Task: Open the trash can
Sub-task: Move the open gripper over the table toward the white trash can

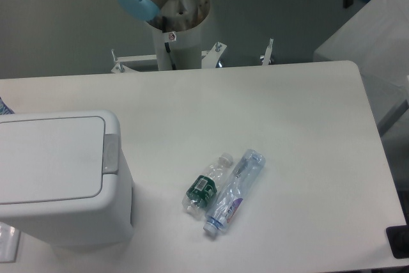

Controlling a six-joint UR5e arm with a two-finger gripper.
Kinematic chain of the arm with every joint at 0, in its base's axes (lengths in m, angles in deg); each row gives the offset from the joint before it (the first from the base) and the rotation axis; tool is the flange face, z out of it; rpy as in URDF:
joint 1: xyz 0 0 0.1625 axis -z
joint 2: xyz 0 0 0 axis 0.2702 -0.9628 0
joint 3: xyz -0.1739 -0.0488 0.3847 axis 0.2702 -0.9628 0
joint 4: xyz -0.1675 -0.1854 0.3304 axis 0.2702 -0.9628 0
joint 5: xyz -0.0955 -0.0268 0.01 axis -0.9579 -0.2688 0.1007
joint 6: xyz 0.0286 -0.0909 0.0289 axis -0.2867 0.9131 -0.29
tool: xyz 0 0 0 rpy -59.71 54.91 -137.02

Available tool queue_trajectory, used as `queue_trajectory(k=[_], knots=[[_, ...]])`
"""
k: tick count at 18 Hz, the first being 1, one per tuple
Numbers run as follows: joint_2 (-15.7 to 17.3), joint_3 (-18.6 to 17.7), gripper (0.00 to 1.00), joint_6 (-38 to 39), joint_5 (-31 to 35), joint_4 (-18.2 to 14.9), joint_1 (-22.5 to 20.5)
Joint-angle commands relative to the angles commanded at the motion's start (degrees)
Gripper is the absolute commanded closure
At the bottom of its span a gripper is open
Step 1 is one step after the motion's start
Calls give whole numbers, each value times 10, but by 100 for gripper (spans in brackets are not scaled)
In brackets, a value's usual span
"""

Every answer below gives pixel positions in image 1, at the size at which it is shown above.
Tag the white trash can lid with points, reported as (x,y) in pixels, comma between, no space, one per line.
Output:
(51,159)

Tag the white plastic trash can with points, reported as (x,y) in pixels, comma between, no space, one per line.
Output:
(103,219)

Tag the purple label plastic bottle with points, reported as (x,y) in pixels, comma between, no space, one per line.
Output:
(239,182)

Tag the green label plastic bottle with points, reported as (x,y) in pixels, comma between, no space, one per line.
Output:
(203,191)

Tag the black device at table edge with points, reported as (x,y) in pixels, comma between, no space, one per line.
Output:
(398,241)

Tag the blue patterned packet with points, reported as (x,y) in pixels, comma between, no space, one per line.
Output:
(4,109)

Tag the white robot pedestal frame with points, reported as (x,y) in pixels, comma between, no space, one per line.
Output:
(177,28)

